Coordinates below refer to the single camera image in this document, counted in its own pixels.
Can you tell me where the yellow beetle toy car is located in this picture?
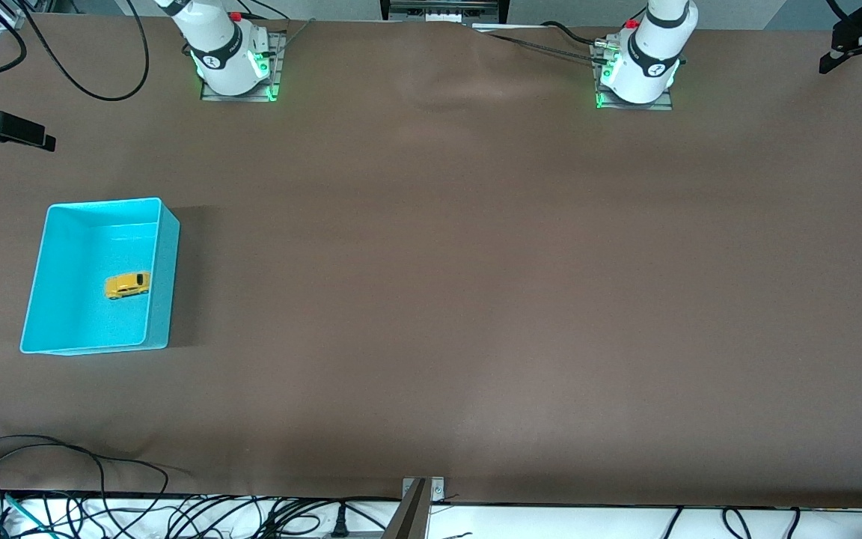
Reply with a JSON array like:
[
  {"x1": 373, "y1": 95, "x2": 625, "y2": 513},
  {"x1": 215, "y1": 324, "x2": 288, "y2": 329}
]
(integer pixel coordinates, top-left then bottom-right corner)
[{"x1": 105, "y1": 271, "x2": 152, "y2": 301}]

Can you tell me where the teal plastic bin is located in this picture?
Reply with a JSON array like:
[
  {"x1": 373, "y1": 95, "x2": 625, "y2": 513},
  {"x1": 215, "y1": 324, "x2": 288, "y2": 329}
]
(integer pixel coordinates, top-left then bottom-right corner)
[{"x1": 19, "y1": 198, "x2": 180, "y2": 356}]

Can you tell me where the black equipment box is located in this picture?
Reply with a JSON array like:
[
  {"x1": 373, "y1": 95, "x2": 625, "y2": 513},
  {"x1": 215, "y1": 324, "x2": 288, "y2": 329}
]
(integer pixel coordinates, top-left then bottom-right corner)
[{"x1": 380, "y1": 0, "x2": 505, "y2": 25}]

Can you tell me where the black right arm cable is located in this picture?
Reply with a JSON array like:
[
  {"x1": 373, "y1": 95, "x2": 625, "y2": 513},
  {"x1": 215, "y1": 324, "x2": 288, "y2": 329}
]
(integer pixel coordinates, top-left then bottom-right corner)
[{"x1": 0, "y1": 0, "x2": 151, "y2": 103}]

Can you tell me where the thick black table cable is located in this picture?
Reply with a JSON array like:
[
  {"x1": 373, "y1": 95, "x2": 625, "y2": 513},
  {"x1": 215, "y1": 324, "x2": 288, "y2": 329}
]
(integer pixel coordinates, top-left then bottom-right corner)
[{"x1": 542, "y1": 20, "x2": 608, "y2": 50}]

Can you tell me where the thin black table cable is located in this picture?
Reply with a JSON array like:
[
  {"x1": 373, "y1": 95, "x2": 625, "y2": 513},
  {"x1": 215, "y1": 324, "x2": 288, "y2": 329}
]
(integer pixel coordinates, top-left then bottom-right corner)
[{"x1": 485, "y1": 33, "x2": 604, "y2": 62}]

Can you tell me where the long black floor cable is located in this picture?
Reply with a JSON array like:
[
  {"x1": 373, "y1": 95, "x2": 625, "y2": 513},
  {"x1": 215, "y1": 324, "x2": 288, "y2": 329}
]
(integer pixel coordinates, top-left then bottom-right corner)
[{"x1": 0, "y1": 434, "x2": 177, "y2": 521}]

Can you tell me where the teal cable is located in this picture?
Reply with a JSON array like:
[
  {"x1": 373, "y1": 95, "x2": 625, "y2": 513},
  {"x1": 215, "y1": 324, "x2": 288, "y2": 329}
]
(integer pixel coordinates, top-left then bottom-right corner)
[{"x1": 0, "y1": 488, "x2": 55, "y2": 539}]

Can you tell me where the black looped cable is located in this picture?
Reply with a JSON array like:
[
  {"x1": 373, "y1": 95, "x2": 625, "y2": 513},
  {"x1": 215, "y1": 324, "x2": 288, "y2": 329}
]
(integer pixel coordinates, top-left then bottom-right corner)
[{"x1": 722, "y1": 508, "x2": 755, "y2": 539}]

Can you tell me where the aluminium profile bracket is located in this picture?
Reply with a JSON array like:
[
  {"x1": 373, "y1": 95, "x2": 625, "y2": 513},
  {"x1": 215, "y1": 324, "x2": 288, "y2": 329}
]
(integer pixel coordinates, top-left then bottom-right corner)
[{"x1": 382, "y1": 476, "x2": 447, "y2": 539}]

